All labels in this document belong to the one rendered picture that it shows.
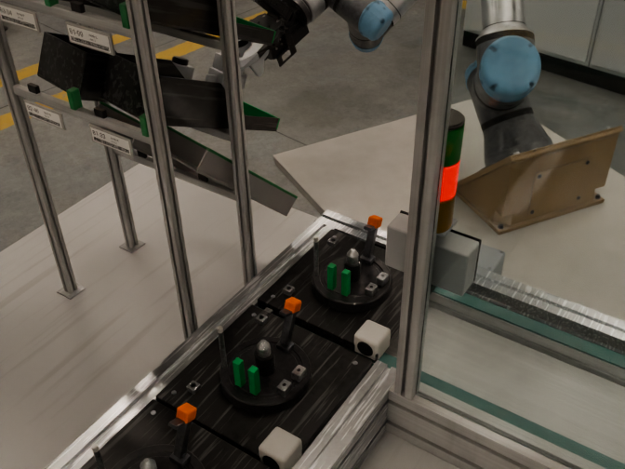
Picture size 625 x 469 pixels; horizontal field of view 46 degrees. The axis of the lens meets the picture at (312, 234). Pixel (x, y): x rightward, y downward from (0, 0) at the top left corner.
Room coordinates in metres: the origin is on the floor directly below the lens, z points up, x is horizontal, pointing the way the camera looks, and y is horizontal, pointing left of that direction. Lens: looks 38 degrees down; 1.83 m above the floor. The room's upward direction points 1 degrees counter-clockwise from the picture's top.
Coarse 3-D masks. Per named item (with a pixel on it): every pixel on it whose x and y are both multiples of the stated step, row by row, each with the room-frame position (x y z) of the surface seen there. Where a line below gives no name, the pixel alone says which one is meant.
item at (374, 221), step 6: (372, 216) 1.03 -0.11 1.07; (378, 216) 1.04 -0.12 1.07; (372, 222) 1.02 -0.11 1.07; (378, 222) 1.02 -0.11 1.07; (366, 228) 1.01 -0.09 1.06; (372, 228) 1.01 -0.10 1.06; (378, 228) 1.03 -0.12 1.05; (372, 234) 1.02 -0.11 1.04; (366, 240) 1.02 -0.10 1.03; (372, 240) 1.01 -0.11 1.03; (366, 246) 1.01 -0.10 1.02; (372, 246) 1.01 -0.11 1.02; (366, 252) 1.01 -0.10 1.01; (372, 252) 1.01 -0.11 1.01
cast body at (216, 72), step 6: (216, 54) 1.34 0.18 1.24; (216, 60) 1.33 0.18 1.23; (216, 66) 1.33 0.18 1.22; (222, 66) 1.32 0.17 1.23; (210, 72) 1.32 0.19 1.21; (216, 72) 1.32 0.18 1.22; (222, 72) 1.31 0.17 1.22; (210, 78) 1.30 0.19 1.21; (216, 78) 1.31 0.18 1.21; (222, 78) 1.30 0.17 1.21; (222, 84) 1.30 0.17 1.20
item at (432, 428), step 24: (384, 360) 0.81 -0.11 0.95; (408, 408) 0.72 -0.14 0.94; (432, 408) 0.70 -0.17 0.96; (408, 432) 0.72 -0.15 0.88; (432, 432) 0.69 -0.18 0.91; (456, 432) 0.68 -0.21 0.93; (480, 432) 0.66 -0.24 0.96; (456, 456) 0.67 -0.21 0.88; (480, 456) 0.65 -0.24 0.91; (504, 456) 0.64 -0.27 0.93; (528, 456) 0.61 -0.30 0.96
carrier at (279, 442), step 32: (224, 352) 0.76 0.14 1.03; (256, 352) 0.76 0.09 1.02; (288, 352) 0.79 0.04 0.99; (320, 352) 0.81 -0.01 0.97; (352, 352) 0.81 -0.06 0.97; (224, 384) 0.73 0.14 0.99; (256, 384) 0.71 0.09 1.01; (288, 384) 0.71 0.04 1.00; (320, 384) 0.74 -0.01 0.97; (352, 384) 0.74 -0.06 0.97; (224, 416) 0.69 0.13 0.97; (256, 416) 0.68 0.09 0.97; (288, 416) 0.68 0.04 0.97; (320, 416) 0.68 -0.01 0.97; (256, 448) 0.63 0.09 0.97; (288, 448) 0.61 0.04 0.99
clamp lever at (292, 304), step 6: (288, 300) 0.82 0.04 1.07; (294, 300) 0.82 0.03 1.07; (288, 306) 0.81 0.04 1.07; (294, 306) 0.81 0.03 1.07; (282, 312) 0.80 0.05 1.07; (288, 312) 0.80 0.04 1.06; (294, 312) 0.81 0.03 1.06; (288, 318) 0.81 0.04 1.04; (294, 318) 0.81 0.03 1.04; (288, 324) 0.81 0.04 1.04; (294, 324) 0.81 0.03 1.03; (282, 330) 0.81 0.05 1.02; (288, 330) 0.80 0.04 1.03; (282, 336) 0.80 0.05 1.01; (288, 336) 0.80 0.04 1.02; (282, 342) 0.80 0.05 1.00; (288, 342) 0.80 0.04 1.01
